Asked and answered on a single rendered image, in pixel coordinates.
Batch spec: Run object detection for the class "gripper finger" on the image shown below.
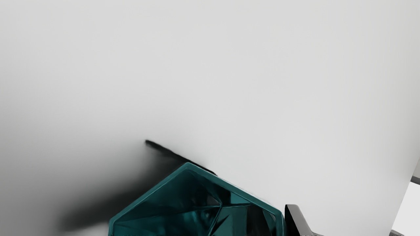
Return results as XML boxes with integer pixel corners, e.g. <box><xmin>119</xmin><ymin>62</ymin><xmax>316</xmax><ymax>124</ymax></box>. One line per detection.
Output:
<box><xmin>284</xmin><ymin>204</ymin><xmax>324</xmax><ymax>236</ymax></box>

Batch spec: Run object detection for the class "teal faceted mug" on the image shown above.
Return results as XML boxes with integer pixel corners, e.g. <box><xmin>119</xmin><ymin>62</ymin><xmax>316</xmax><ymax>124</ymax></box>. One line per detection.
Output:
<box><xmin>108</xmin><ymin>162</ymin><xmax>287</xmax><ymax>236</ymax></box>

